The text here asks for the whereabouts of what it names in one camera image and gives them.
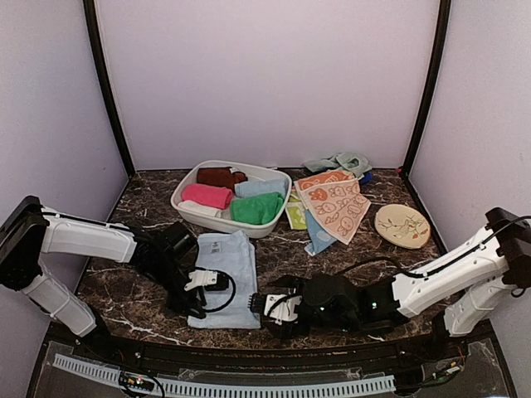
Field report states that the white slotted cable duct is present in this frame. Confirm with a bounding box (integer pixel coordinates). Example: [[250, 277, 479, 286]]
[[52, 354, 396, 397]]

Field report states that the blue polka dot cloth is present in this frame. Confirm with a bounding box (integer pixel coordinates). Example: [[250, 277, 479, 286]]
[[304, 210, 337, 256]]

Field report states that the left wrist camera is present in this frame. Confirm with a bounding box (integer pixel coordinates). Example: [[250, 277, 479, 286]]
[[184, 269, 229, 291]]

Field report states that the light blue towel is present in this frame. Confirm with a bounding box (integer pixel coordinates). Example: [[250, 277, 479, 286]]
[[235, 178, 287, 198], [188, 231, 261, 330]]

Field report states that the black front rail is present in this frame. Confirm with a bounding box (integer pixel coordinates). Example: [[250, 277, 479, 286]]
[[84, 321, 495, 372]]

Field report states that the white plastic basin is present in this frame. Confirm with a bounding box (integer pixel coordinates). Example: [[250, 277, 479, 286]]
[[170, 160, 293, 239]]

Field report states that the light blue rolled towel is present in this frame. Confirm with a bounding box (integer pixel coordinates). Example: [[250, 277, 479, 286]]
[[235, 178, 287, 198]]

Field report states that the pink rolled towel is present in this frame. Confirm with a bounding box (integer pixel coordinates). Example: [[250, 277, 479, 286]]
[[181, 183, 233, 210]]

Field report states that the small circuit board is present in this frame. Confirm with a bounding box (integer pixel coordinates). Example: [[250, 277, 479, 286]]
[[118, 372, 156, 393]]

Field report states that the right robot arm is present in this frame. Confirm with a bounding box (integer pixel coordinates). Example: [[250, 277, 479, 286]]
[[249, 207, 530, 360]]

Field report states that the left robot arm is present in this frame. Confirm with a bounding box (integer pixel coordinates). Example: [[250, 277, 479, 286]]
[[1, 196, 206, 362]]

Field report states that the green microfiber towel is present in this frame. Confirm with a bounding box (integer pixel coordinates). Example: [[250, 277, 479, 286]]
[[230, 192, 284, 226]]

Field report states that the sage green crumpled towel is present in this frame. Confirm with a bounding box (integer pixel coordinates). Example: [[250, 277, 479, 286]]
[[304, 152, 373, 177]]

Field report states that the green patterned cloth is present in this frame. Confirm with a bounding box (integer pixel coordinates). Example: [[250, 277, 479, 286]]
[[285, 187, 307, 231]]

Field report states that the left black frame post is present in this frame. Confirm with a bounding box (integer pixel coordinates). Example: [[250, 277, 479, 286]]
[[82, 0, 136, 179]]

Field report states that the brown rolled towel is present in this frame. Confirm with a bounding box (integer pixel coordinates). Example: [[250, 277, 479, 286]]
[[197, 167, 248, 189]]

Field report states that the orange patterned cloth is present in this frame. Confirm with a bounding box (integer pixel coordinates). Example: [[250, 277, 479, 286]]
[[295, 170, 371, 245]]

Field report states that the black frame post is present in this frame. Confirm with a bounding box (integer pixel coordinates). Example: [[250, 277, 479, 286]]
[[82, 0, 136, 179], [401, 0, 452, 180]]

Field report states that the left camera black cable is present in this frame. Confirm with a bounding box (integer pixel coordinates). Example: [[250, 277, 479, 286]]
[[136, 231, 237, 314]]

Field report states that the right black frame post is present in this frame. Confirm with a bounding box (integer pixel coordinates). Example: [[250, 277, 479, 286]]
[[401, 0, 452, 180]]

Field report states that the white rolled towel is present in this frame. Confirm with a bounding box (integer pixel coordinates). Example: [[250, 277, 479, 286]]
[[178, 200, 222, 218]]

